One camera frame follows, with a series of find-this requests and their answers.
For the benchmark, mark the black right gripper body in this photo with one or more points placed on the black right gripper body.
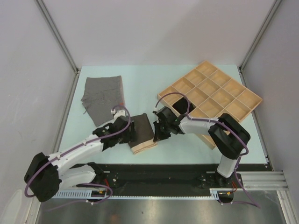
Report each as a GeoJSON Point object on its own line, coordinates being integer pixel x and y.
{"type": "Point", "coordinates": [162, 131]}

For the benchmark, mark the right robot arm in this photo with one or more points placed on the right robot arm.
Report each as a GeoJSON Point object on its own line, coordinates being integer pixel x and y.
{"type": "Point", "coordinates": [228, 135]}

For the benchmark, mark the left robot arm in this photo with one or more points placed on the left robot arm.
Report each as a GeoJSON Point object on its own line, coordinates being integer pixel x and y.
{"type": "Point", "coordinates": [47, 174]}

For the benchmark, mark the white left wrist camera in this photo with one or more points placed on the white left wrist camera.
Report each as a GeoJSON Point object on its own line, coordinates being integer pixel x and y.
{"type": "Point", "coordinates": [117, 113]}

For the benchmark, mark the grey slotted cable duct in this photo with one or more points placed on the grey slotted cable duct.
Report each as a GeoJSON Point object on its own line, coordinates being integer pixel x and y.
{"type": "Point", "coordinates": [101, 193]}

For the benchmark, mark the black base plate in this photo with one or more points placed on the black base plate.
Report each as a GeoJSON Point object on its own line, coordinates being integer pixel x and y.
{"type": "Point", "coordinates": [163, 180]}

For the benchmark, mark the brown underwear beige waistband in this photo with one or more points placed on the brown underwear beige waistband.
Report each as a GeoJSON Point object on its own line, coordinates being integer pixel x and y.
{"type": "Point", "coordinates": [144, 134]}

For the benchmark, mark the wooden compartment tray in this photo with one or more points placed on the wooden compartment tray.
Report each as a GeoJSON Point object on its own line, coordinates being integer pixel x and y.
{"type": "Point", "coordinates": [214, 91]}

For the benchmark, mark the black underwear beige waistband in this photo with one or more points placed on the black underwear beige waistband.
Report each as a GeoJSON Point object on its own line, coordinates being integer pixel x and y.
{"type": "Point", "coordinates": [183, 106]}

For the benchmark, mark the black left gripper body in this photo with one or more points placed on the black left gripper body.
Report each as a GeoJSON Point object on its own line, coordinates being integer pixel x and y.
{"type": "Point", "coordinates": [128, 136]}

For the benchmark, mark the grey striped underwear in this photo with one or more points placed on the grey striped underwear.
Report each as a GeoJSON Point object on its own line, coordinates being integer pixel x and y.
{"type": "Point", "coordinates": [100, 96]}

